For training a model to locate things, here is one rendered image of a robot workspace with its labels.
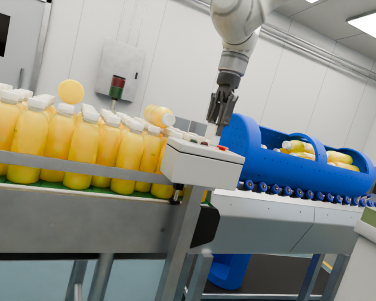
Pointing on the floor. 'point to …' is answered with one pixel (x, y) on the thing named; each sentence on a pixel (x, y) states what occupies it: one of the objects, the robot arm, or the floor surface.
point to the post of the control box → (179, 242)
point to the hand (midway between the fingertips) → (212, 135)
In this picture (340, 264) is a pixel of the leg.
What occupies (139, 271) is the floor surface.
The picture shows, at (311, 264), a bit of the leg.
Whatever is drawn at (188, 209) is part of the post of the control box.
